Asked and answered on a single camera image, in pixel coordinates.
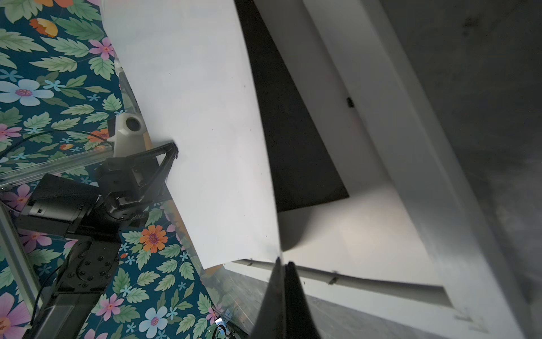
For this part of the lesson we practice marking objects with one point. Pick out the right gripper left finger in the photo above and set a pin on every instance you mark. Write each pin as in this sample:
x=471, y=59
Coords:
x=271, y=321

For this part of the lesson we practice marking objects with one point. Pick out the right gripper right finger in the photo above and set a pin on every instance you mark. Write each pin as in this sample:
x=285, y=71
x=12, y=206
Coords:
x=299, y=322

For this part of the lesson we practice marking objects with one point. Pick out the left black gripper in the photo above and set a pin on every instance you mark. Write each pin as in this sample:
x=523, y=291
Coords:
x=129, y=185

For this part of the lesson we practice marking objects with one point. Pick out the brown cardboard backing board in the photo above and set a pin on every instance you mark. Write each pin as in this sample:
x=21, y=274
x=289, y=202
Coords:
x=172, y=223

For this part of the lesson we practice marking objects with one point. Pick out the white photo mat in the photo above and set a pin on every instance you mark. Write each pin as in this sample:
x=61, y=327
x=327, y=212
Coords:
x=368, y=235

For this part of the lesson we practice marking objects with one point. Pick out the white picture frame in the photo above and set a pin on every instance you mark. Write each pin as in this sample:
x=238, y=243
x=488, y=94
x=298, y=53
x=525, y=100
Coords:
x=450, y=95

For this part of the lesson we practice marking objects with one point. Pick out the clear acrylic sheet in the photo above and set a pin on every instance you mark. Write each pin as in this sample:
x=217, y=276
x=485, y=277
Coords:
x=303, y=173

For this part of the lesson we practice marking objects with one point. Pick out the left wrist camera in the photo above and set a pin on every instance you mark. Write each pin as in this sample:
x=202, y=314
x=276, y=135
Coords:
x=127, y=131

